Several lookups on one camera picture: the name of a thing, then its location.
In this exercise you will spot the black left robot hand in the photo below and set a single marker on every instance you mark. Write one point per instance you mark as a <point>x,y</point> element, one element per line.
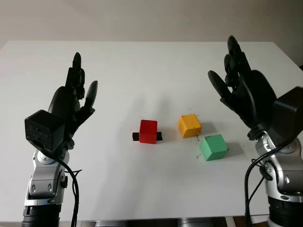
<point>68,104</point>

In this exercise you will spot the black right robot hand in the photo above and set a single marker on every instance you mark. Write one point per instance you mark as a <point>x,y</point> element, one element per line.
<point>255,99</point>

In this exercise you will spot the green wooden block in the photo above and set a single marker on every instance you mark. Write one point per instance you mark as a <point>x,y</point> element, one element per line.
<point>214,147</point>

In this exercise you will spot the yellow wooden block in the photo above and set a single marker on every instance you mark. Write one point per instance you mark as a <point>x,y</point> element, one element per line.
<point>189,125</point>

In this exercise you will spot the red wooden block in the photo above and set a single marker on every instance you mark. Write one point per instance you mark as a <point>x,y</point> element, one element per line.
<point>148,132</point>

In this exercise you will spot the black tape strip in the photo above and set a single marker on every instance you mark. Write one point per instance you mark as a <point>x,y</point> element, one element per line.
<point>135,136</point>

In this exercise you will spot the grey robot torso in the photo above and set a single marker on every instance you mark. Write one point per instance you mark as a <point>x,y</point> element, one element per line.
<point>194,223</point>

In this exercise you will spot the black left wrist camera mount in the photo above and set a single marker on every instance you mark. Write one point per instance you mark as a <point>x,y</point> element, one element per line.
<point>42,127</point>

